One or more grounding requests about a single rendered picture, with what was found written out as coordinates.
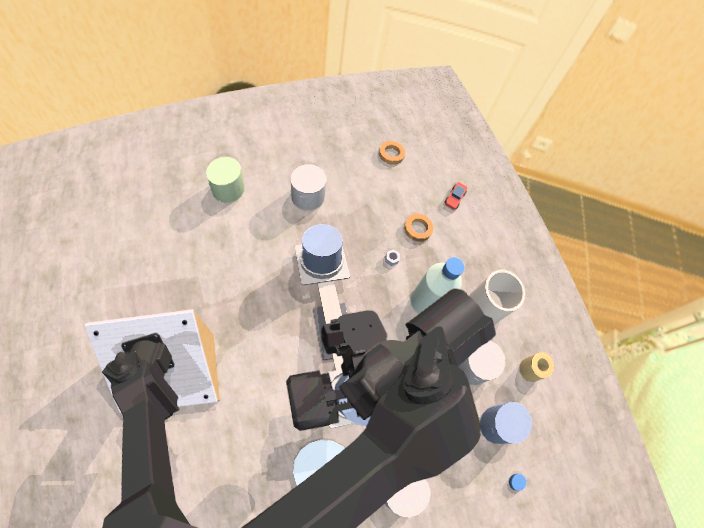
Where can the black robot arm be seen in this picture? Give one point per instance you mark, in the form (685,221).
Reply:
(423,419)

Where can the small blue cylinder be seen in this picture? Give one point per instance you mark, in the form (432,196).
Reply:
(517,482)

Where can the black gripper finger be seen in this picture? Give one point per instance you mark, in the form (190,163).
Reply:
(326,379)

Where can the yellow hollow cylinder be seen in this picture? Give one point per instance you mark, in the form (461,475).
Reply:
(536,367)

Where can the small red toy car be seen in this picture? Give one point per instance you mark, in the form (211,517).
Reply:
(456,195)

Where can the pale green cylinder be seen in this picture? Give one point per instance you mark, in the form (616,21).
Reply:
(225,179)

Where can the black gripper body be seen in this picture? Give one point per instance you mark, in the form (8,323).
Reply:
(311,404)

